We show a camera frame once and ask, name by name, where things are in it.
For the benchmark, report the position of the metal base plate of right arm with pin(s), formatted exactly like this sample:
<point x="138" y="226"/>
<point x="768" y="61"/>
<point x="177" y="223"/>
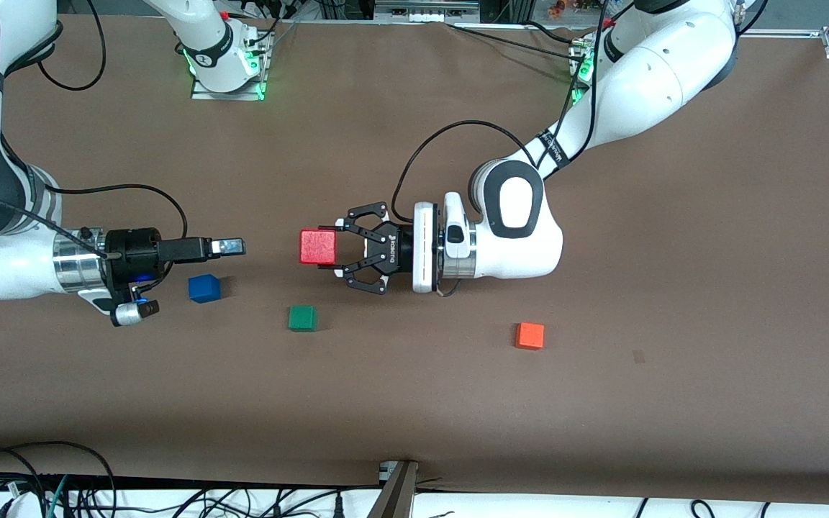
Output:
<point x="202" y="93"/>

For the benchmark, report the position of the green wooden cube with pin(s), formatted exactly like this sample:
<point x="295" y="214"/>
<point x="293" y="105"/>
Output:
<point x="302" y="318"/>

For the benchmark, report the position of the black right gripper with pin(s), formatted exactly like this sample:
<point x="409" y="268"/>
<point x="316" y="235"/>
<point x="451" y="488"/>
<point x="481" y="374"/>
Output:
<point x="135" y="253"/>

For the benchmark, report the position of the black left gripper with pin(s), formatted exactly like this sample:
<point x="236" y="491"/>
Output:
<point x="394" y="253"/>

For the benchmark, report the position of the orange wooden cube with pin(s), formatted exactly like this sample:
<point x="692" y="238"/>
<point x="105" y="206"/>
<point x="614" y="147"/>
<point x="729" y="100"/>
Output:
<point x="529" y="336"/>

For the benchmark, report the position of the red wooden cube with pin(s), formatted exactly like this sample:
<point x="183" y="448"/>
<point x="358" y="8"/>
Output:
<point x="317" y="247"/>

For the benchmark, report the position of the small metal clamp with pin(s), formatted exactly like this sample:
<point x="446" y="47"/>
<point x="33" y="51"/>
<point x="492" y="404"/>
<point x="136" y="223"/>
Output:
<point x="386" y="471"/>

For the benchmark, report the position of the brown table cover sheet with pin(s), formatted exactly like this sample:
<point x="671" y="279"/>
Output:
<point x="414" y="403"/>

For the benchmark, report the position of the grey metal camera post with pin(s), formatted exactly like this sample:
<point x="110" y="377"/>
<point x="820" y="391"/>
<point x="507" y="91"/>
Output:
<point x="394" y="496"/>

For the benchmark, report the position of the blue wooden cube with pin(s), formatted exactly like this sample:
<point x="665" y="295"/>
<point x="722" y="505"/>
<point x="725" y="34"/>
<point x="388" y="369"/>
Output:
<point x="204" y="288"/>

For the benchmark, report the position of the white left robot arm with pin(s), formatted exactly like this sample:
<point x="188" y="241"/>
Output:
<point x="515" y="244"/>

